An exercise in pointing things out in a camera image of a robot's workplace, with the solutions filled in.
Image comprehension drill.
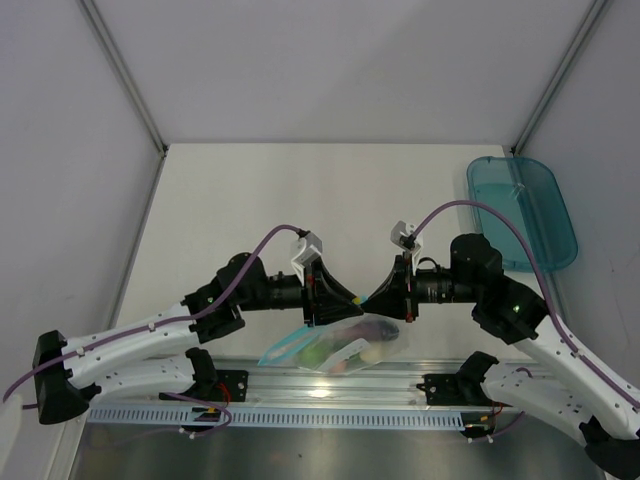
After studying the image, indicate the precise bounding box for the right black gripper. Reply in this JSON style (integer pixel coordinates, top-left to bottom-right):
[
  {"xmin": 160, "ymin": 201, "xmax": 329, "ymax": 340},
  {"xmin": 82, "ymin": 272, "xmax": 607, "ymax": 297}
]
[{"xmin": 361, "ymin": 251, "xmax": 480, "ymax": 323}]

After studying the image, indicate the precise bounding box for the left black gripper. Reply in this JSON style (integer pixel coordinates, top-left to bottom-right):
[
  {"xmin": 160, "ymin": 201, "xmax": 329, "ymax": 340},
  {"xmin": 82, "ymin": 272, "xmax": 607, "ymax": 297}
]
[{"xmin": 238, "ymin": 256, "xmax": 363, "ymax": 327}]

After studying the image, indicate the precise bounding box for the purple eggplant toy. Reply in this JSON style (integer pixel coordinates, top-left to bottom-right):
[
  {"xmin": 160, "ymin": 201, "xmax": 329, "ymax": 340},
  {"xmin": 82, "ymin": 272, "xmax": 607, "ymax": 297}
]
[{"xmin": 344, "ymin": 319, "xmax": 400, "ymax": 342}]

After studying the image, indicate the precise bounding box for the clear zip top bag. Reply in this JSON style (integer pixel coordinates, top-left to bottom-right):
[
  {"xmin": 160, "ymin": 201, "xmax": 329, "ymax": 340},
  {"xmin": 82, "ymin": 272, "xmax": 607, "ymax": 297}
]
[{"xmin": 258, "ymin": 313, "xmax": 409, "ymax": 375}]

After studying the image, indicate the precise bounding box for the green cucumber toy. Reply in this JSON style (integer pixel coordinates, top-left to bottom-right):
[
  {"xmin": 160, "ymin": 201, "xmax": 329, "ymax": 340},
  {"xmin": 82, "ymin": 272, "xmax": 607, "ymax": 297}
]
[{"xmin": 297, "ymin": 340, "xmax": 328, "ymax": 370}]

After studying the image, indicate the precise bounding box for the green bell pepper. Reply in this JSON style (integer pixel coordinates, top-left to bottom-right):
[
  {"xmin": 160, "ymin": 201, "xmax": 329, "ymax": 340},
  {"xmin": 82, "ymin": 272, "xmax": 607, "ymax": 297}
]
[{"xmin": 349, "ymin": 353, "xmax": 364, "ymax": 364}]

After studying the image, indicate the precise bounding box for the pink peach toy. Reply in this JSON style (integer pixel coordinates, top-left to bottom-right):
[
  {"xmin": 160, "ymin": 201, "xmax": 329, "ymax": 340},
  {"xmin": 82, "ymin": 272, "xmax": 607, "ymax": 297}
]
[{"xmin": 329, "ymin": 360, "xmax": 349, "ymax": 374}]

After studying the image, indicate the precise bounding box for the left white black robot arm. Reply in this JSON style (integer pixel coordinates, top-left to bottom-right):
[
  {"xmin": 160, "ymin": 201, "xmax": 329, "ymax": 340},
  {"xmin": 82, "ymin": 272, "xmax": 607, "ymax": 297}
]
[{"xmin": 32, "ymin": 253, "xmax": 364, "ymax": 425}]

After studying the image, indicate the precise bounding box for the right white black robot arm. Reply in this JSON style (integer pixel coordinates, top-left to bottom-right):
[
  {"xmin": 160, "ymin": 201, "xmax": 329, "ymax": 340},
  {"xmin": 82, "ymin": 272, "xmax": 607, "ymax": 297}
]
[{"xmin": 363, "ymin": 234, "xmax": 639, "ymax": 479}]

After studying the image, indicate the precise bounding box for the teal plastic bin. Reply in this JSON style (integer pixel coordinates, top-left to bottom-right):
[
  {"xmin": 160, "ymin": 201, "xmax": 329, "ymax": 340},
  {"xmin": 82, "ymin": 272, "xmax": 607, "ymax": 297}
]
[{"xmin": 466, "ymin": 156, "xmax": 578, "ymax": 273}]

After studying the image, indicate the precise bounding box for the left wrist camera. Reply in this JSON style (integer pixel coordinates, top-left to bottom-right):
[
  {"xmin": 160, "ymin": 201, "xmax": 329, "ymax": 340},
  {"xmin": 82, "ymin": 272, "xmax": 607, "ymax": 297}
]
[{"xmin": 291, "ymin": 232, "xmax": 323, "ymax": 284}]

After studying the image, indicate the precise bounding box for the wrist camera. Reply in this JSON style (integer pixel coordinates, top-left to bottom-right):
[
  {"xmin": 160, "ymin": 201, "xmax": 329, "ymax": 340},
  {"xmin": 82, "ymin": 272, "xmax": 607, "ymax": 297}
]
[
  {"xmin": 291, "ymin": 232, "xmax": 323, "ymax": 284},
  {"xmin": 390, "ymin": 221, "xmax": 423, "ymax": 272}
]

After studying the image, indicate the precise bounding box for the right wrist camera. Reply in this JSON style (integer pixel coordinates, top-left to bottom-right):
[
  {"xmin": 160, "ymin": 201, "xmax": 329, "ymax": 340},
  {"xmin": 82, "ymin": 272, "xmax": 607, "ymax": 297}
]
[{"xmin": 390, "ymin": 221, "xmax": 423, "ymax": 272}]

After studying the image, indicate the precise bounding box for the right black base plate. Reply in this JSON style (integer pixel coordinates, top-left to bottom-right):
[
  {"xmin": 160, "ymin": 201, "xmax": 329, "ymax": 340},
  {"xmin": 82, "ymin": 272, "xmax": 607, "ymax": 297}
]
[{"xmin": 416, "ymin": 373, "xmax": 511, "ymax": 407}]

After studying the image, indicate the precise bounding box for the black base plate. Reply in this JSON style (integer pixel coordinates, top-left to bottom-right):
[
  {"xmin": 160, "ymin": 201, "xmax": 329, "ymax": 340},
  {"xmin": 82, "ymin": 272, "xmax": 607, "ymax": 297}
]
[
  {"xmin": 179, "ymin": 370, "xmax": 249, "ymax": 403},
  {"xmin": 416, "ymin": 373, "xmax": 511, "ymax": 407}
]

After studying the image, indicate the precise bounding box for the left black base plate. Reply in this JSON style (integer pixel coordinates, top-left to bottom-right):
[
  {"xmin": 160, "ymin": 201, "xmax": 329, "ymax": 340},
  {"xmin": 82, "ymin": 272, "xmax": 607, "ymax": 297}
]
[{"xmin": 179, "ymin": 370, "xmax": 249, "ymax": 403}]

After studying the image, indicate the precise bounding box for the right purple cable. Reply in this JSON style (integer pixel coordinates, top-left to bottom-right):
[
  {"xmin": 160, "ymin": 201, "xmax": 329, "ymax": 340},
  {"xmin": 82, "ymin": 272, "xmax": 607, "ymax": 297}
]
[{"xmin": 402, "ymin": 200, "xmax": 640, "ymax": 444}]

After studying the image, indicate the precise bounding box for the purple cable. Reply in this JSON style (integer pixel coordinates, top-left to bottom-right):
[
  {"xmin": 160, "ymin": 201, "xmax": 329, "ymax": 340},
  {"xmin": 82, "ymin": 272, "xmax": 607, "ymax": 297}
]
[
  {"xmin": 2, "ymin": 225, "xmax": 311, "ymax": 446},
  {"xmin": 402, "ymin": 200, "xmax": 640, "ymax": 444}
]

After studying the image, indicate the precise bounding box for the aluminium rail beam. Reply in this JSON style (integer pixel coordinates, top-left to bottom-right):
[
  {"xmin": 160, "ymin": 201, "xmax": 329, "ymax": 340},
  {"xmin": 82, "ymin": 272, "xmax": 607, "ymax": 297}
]
[{"xmin": 94, "ymin": 355, "xmax": 566, "ymax": 412}]

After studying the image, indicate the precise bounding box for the white slotted cable duct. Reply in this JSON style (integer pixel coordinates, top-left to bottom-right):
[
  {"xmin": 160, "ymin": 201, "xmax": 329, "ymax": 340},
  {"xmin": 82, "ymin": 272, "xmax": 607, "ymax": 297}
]
[{"xmin": 88, "ymin": 404, "xmax": 465, "ymax": 431}]

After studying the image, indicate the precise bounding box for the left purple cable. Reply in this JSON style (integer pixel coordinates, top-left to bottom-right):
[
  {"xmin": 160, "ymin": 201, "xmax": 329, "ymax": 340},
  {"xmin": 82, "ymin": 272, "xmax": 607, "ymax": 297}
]
[{"xmin": 2, "ymin": 225, "xmax": 311, "ymax": 446}]

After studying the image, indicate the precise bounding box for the right aluminium frame post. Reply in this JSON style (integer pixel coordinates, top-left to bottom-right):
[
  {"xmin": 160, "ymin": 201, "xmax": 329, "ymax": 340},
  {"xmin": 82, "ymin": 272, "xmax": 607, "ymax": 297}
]
[{"xmin": 504, "ymin": 0, "xmax": 614, "ymax": 157}]

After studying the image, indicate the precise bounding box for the aluminium frame post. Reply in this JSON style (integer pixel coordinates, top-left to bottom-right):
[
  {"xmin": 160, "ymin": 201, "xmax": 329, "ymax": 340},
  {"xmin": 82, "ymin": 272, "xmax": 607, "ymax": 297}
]
[
  {"xmin": 504, "ymin": 0, "xmax": 614, "ymax": 157},
  {"xmin": 76, "ymin": 0, "xmax": 168, "ymax": 158}
]

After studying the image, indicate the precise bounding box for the left aluminium frame post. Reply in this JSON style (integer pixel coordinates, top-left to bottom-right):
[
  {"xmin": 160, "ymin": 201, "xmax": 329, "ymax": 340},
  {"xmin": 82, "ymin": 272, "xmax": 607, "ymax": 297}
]
[{"xmin": 76, "ymin": 0, "xmax": 168, "ymax": 158}]

